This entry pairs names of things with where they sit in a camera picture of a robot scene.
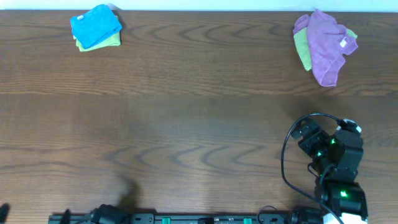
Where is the folded light green cloth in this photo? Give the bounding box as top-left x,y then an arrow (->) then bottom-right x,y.
73,32 -> 121,52

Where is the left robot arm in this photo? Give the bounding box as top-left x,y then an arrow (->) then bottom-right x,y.
58,204 -> 130,224

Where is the purple microfiber cloth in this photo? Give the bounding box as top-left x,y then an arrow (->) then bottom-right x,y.
293,9 -> 358,87

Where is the right black cable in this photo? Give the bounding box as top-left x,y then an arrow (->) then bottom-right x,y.
256,112 -> 346,224

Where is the blue microfiber cloth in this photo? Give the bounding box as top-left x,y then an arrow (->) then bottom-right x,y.
70,4 -> 122,50

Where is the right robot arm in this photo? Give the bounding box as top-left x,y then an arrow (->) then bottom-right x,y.
290,118 -> 368,223

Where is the light green cloth under pile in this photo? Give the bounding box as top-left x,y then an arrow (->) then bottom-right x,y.
294,25 -> 358,78

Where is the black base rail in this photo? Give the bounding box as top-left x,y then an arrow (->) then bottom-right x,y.
48,212 -> 363,224

